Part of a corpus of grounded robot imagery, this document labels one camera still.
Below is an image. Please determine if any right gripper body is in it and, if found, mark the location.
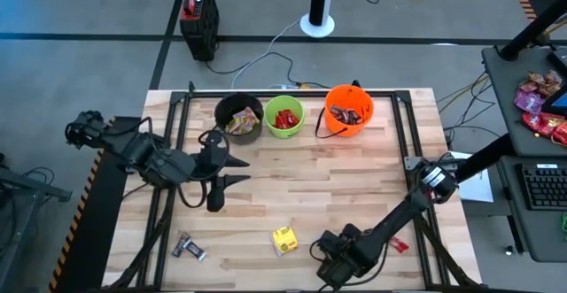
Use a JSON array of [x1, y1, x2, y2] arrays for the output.
[[316, 223, 369, 290]]

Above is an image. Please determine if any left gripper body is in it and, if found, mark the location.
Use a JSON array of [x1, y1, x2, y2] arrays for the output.
[[190, 150, 209, 192]]

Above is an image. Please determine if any yellow Sour Patch Kids pack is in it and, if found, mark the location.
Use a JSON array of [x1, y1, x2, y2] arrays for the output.
[[224, 119, 247, 135], [270, 226, 299, 258], [234, 105, 261, 130]]

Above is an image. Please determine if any red candy bag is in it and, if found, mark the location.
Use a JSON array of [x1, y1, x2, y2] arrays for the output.
[[521, 111, 559, 138], [551, 122, 567, 148]]

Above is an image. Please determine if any purple candy bag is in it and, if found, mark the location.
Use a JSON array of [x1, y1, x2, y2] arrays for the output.
[[513, 89, 546, 115]]

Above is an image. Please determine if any brown candy bag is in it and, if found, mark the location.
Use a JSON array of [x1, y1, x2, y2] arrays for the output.
[[520, 69, 563, 97]]

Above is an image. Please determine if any black plastic bucket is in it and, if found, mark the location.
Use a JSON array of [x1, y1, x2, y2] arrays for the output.
[[214, 92, 266, 146]]

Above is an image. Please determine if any green jack-o-lantern bucket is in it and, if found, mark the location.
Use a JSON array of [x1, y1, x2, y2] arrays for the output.
[[264, 95, 306, 140]]

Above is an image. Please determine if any white power strip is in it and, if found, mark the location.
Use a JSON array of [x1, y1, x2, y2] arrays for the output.
[[265, 81, 307, 91]]

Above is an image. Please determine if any black red equipment case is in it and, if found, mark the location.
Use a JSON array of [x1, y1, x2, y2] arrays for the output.
[[179, 0, 221, 62]]

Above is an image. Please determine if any orange jack-o-lantern bucket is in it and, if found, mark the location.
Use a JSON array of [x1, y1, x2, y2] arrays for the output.
[[315, 83, 376, 139]]

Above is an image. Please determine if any white paper sheet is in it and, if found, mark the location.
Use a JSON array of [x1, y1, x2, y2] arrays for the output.
[[449, 150, 495, 204]]

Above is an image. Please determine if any grey metal stand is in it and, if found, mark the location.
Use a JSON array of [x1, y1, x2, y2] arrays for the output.
[[0, 150, 73, 205]]

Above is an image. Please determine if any black pole white base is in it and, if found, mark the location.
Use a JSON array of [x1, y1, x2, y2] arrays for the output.
[[299, 0, 336, 39]]

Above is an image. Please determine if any black keyboard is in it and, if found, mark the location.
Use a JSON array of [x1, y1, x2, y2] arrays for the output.
[[520, 163, 567, 212]]

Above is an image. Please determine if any dark grey desk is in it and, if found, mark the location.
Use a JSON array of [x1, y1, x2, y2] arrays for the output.
[[481, 44, 567, 263]]

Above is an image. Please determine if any tablet with blue screen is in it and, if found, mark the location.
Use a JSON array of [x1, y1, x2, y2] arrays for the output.
[[540, 84, 567, 117]]

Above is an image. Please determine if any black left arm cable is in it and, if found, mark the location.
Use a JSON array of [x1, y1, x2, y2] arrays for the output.
[[175, 178, 209, 210]]

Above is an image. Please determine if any white floor cable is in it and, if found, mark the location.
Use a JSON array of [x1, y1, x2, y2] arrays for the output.
[[229, 17, 305, 89]]

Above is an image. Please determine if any black table frame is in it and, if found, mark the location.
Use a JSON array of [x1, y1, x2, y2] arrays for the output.
[[135, 80, 482, 292]]

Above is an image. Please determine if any black rig upright post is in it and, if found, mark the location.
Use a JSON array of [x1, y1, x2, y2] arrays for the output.
[[455, 133, 517, 183], [498, 0, 567, 62]]

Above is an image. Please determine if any yellow floor cable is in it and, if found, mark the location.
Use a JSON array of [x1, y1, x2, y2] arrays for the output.
[[436, 74, 491, 104]]

